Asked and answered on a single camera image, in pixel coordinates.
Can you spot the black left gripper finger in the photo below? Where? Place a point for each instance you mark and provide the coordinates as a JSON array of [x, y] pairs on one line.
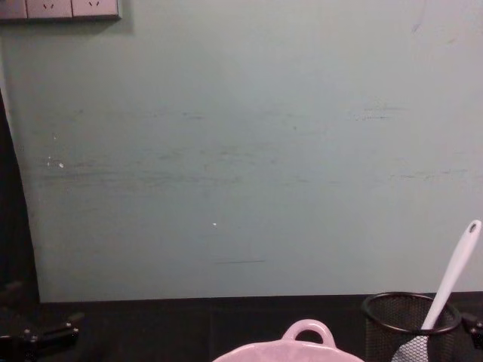
[[60, 337], [56, 325]]

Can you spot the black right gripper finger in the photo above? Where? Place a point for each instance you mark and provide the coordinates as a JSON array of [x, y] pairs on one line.
[[474, 328]]

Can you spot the white plastic spoon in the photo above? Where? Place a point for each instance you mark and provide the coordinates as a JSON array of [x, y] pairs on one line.
[[453, 264]]

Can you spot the black table cloth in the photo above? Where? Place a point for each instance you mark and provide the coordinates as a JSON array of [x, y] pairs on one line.
[[170, 332]]

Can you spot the black curtain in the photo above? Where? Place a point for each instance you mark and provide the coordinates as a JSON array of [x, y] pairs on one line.
[[11, 196]]

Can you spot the white wall socket panel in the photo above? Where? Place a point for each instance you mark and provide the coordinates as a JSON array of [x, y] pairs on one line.
[[56, 8]]

